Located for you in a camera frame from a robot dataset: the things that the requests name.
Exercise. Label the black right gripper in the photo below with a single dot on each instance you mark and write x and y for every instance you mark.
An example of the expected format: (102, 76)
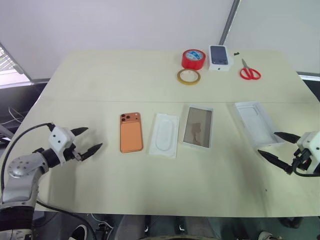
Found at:
(301, 160)

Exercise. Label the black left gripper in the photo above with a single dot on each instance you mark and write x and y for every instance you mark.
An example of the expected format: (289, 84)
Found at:
(70, 153)

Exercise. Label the orange smartphone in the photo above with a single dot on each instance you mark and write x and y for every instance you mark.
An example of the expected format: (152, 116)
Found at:
(131, 137)

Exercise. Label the white paper tray insert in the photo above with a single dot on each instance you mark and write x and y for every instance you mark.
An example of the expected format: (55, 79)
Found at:
(163, 136)

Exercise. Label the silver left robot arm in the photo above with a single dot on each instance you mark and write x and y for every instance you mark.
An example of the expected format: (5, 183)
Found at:
(22, 167)

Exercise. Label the white box with dark phone print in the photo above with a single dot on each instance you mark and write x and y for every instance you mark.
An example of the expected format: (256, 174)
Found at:
(219, 56)

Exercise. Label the yellow clear tape roll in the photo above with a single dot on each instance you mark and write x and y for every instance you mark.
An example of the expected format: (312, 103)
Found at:
(188, 83)

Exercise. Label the red tape roll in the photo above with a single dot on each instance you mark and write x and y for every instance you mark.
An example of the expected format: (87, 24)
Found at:
(186, 62)

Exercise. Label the grey ribbed pole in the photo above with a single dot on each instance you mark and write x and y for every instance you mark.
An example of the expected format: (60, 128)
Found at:
(228, 22)

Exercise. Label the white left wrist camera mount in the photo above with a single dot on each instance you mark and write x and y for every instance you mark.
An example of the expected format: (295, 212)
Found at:
(58, 138)

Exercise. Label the grey wall ledge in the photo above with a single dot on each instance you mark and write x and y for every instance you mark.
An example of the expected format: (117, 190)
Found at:
(310, 76)

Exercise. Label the grey window frame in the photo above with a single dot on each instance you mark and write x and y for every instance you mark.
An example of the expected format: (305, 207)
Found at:
(20, 67)

